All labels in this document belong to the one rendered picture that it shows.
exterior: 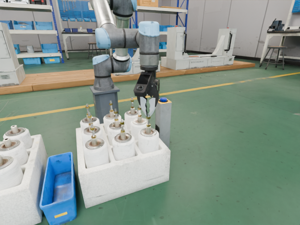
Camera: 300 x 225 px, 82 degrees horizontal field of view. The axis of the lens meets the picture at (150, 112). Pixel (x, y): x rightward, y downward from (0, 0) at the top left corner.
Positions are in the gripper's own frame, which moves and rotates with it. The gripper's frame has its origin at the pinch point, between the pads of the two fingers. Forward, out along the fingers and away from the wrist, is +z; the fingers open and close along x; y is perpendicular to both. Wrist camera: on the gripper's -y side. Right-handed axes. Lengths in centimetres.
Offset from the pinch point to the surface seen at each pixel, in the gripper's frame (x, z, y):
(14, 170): 40, 12, -31
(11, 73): 200, 12, 102
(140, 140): 2.4, 11.5, -3.5
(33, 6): 351, -91, 317
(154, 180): -4.6, 30.9, -5.7
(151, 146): -2.3, 14.0, -3.5
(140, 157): 1.0, 16.5, -9.0
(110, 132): 18.1, 10.9, -1.4
